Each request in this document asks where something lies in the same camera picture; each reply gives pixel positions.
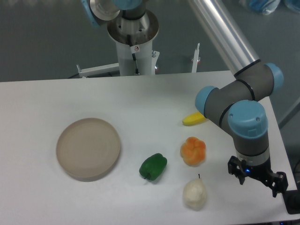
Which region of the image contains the beige round plate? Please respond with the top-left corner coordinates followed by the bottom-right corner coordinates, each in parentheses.
top-left (56, 118), bottom-right (121, 182)

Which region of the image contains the black device at table edge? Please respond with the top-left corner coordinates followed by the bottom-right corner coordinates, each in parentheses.
top-left (283, 190), bottom-right (300, 215)

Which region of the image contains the black pedestal cable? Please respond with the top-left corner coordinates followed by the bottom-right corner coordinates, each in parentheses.
top-left (127, 34), bottom-right (140, 75)

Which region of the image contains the yellow banana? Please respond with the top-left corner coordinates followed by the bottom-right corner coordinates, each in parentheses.
top-left (182, 112), bottom-right (206, 126)

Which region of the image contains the white pear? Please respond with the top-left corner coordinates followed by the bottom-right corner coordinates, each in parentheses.
top-left (182, 173), bottom-right (208, 211)

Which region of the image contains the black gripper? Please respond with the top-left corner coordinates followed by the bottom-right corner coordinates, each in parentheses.
top-left (227, 156), bottom-right (288, 198)

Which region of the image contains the white right support bracket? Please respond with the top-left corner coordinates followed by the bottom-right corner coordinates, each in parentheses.
top-left (191, 43), bottom-right (201, 73)

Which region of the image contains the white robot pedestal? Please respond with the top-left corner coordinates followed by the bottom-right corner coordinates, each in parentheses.
top-left (107, 10), bottom-right (159, 76)

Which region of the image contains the blue plastic bag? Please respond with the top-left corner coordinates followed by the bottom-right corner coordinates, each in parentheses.
top-left (247, 0), bottom-right (280, 15)

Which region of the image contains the white support bracket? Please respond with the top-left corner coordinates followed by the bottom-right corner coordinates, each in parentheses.
top-left (76, 63), bottom-right (119, 78)
top-left (191, 43), bottom-right (201, 73)

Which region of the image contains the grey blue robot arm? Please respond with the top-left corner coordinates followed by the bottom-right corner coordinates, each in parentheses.
top-left (82, 0), bottom-right (288, 196)

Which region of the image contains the white left support bracket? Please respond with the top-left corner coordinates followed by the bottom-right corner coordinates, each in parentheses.
top-left (76, 63), bottom-right (119, 78)

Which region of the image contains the green bell pepper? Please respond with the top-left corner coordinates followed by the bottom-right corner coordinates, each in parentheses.
top-left (139, 153), bottom-right (167, 181)

